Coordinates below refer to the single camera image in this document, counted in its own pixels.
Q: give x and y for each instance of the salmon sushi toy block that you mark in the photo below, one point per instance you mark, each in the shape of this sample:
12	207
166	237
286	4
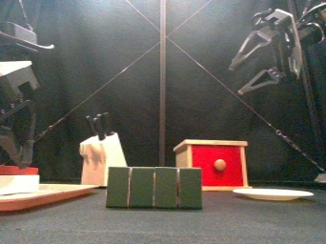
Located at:
16	182

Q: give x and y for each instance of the pink rectangular tray plate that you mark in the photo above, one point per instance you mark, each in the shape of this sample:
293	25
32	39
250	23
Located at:
55	194

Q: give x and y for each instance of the green sushi roll block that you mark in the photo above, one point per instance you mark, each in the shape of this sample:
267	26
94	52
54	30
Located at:
166	188
142	188
118	187
190	188

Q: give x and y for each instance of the white round plate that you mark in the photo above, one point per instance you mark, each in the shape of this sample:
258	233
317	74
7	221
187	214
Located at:
274	193

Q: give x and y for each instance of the wooden knife block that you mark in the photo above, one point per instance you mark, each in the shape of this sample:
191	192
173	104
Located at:
102	158

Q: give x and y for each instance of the wooden box with red drawer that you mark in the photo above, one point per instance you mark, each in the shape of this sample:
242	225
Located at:
217	165

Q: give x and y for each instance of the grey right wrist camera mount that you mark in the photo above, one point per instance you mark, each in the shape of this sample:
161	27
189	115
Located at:
294	47

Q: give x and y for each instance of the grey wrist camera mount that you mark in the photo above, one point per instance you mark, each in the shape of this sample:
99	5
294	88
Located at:
22	39
294	47

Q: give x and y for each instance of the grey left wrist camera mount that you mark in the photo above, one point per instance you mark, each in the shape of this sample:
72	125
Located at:
22	39

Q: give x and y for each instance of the metal frame pole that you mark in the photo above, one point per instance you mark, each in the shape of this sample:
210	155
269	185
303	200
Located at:
162	95

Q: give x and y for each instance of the metal frame foot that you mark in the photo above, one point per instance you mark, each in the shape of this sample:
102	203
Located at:
321	178

